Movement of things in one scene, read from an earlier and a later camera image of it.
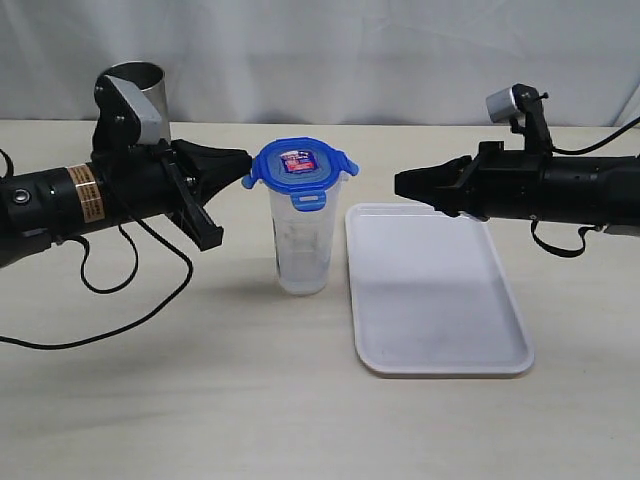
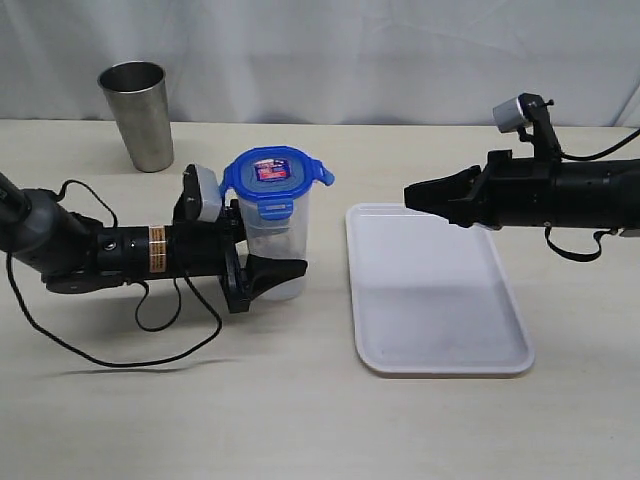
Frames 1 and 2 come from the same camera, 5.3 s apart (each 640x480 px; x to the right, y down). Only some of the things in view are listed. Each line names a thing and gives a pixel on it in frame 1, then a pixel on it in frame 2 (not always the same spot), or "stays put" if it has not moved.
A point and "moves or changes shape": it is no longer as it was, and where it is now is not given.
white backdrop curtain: (326, 61) stays put
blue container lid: (304, 167) moves or changes shape
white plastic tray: (430, 294) stays put
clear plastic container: (305, 241) to (282, 239)
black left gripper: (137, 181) to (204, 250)
